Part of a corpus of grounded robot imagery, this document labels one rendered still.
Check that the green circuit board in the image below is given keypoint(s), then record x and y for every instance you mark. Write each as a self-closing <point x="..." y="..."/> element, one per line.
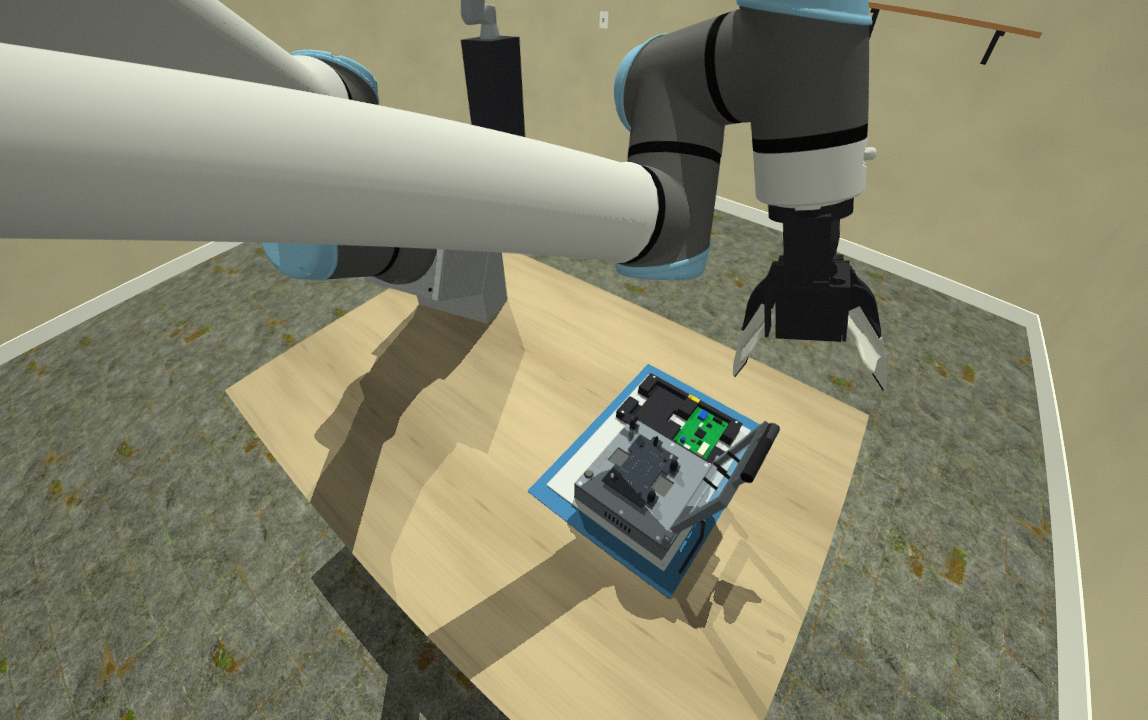
<point x="701" y="432"/>

